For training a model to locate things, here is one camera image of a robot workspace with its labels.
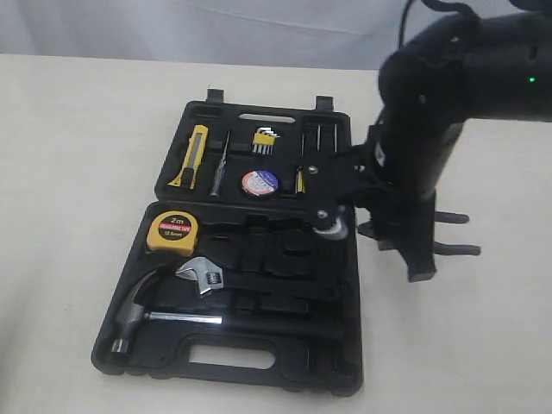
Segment yellow utility knife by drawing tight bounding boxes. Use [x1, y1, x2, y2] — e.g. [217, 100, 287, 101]
[168, 124, 209, 190]

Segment left yellow black screwdriver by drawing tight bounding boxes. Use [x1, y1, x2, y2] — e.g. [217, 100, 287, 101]
[294, 132, 305, 194]

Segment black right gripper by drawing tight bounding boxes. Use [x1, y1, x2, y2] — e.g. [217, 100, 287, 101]
[357, 124, 440, 283]

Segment yellow hex key set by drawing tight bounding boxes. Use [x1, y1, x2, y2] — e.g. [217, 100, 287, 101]
[252, 127, 279, 155]

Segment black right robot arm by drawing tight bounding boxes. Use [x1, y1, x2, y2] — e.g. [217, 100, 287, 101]
[361, 1, 551, 282]

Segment clear handle test screwdriver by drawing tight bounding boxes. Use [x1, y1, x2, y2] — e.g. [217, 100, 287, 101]
[209, 130, 231, 197]

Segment black electrical tape roll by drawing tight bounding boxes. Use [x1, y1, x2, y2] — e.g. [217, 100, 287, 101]
[241, 170, 279, 198]

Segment pliers orange black handles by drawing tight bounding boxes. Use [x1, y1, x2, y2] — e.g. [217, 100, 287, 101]
[357, 210, 482, 258]

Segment yellow measuring tape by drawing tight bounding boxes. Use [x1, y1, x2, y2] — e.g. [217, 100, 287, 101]
[146, 210, 199, 257]

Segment black plastic tool case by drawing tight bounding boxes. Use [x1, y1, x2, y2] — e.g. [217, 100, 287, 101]
[91, 90, 363, 397]

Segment steel claw hammer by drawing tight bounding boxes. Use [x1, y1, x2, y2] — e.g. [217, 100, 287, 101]
[111, 268, 345, 354]

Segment adjustable wrench black handle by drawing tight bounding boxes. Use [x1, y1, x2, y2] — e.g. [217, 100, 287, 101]
[175, 256, 340, 301]

